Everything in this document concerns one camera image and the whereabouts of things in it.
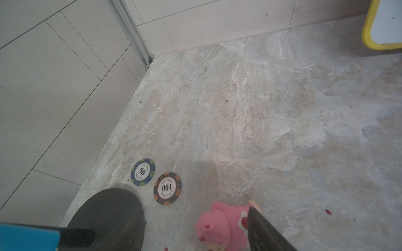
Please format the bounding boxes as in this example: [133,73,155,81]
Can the pink pig toy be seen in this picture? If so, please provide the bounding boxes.
[194,200,261,251]

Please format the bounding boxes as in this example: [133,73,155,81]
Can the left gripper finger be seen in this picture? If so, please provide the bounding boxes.
[247,207,297,251]

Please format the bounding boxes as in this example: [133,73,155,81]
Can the white board reading PEAR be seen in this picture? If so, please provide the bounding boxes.
[362,0,402,51]

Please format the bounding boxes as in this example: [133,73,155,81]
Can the blue toy microphone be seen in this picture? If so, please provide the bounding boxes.
[1,224,60,251]

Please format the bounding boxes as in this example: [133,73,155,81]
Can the blue 50 poker chip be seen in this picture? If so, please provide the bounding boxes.
[130,159,156,186]

